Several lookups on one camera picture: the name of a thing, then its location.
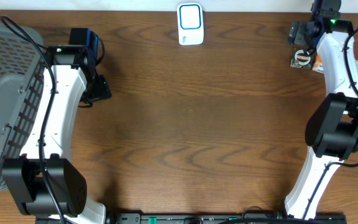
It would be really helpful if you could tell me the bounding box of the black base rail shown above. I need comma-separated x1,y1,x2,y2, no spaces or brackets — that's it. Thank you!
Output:
105,209,347,224

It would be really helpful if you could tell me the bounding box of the white barcode scanner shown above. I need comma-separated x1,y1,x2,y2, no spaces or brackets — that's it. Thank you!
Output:
177,2,204,45

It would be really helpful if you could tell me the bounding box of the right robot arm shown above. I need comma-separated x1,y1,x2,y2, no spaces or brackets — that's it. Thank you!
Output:
284,0,358,223

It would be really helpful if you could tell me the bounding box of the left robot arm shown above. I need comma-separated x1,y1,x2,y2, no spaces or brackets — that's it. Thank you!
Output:
2,28,113,223

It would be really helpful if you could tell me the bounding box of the orange tissue pack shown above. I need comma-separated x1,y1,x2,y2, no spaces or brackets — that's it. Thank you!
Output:
312,54,324,73

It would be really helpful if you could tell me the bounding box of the dark green round-logo packet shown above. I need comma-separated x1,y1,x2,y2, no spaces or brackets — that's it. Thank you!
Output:
290,48,313,69

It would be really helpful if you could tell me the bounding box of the grey plastic shopping basket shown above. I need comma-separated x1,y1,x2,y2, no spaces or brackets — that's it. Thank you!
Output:
0,22,44,190

